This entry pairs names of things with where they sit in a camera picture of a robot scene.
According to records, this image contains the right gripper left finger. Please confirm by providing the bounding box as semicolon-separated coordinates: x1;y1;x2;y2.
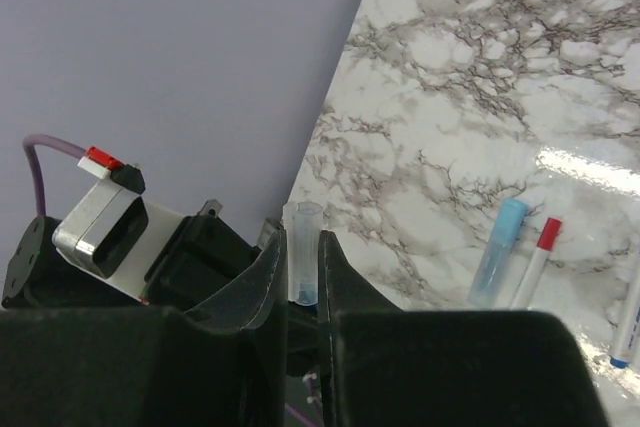
1;233;288;426

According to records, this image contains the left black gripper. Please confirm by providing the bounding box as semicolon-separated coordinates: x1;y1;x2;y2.
144;199;261;311

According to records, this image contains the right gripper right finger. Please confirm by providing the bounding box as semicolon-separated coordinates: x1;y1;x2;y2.
317;231;608;426

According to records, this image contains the clear gel pen cap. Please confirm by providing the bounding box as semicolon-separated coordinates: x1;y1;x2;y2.
282;202;323;307

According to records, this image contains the white red marker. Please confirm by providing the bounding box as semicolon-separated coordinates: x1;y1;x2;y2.
509;217;563;310

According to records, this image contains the white marker pen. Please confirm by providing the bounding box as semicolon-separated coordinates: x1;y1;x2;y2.
609;254;639;369

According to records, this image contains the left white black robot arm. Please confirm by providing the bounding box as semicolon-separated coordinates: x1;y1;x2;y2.
1;200;261;311

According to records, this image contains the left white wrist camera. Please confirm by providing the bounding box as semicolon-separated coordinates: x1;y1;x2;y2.
52;180;185;301

